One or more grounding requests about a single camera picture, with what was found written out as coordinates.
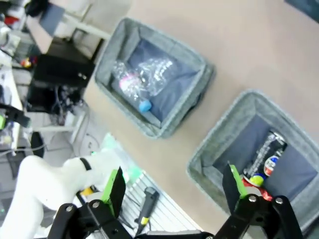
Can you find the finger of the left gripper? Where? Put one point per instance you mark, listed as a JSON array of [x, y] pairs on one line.
[[20, 117]]

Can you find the crushed red can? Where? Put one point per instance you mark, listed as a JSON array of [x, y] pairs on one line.
[[264, 193]]

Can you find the grey fabric basket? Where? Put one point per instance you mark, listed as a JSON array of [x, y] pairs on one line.
[[179, 104], [224, 139]]

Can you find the clear plastic bottle without label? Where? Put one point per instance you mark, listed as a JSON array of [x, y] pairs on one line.
[[159, 74]]

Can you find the crushed black Pepsi can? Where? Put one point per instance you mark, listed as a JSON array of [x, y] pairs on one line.
[[269, 154]]

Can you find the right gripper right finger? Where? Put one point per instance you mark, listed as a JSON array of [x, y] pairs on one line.
[[236, 189]]

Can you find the white table with thin legs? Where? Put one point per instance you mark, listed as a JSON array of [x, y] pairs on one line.
[[92, 32]]

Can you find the black backpack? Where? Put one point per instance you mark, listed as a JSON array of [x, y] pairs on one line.
[[59, 72]]

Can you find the dark blue object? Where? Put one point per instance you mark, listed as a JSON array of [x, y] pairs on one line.
[[306, 5]]

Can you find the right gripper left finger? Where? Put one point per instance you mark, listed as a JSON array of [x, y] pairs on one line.
[[109, 189]]

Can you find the clear bottle pink label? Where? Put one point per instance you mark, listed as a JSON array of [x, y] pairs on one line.
[[129, 84]]

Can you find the grey ridged metal base plate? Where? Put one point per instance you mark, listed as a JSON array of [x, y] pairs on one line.
[[169, 211]]

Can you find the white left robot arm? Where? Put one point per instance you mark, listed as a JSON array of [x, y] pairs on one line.
[[37, 179]]

